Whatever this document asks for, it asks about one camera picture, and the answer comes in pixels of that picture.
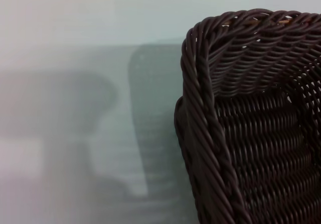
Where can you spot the dark brown woven basket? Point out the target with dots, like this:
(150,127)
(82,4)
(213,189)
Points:
(255,143)

